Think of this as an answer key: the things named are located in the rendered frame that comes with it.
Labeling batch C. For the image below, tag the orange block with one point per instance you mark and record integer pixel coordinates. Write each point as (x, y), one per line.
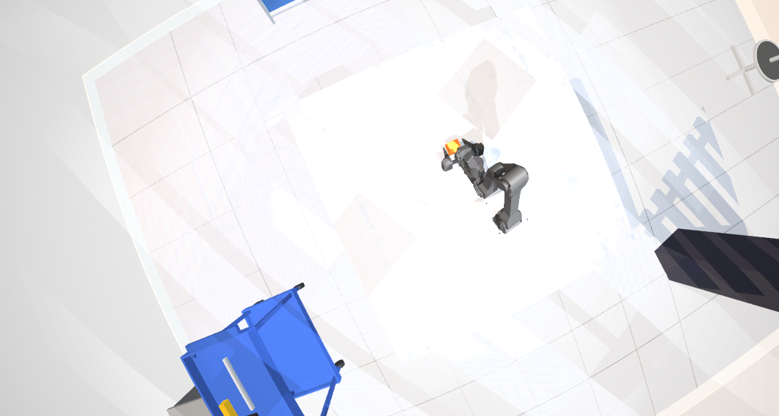
(452, 147)

